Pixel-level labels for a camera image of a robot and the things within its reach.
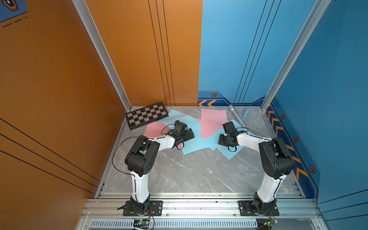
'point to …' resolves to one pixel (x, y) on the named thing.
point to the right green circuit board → (271, 223)
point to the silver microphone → (232, 107)
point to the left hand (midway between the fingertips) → (190, 133)
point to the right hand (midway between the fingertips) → (220, 141)
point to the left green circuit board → (141, 223)
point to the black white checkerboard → (146, 115)
